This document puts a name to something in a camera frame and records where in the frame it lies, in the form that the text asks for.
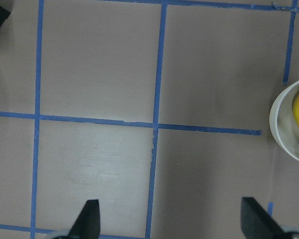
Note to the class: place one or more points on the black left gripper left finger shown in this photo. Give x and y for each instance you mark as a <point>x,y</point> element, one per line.
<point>87,223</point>

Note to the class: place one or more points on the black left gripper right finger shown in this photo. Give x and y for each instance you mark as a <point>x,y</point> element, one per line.
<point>255,221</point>

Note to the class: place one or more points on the white ceramic bowl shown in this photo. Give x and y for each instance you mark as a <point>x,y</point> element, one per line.
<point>282,122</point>

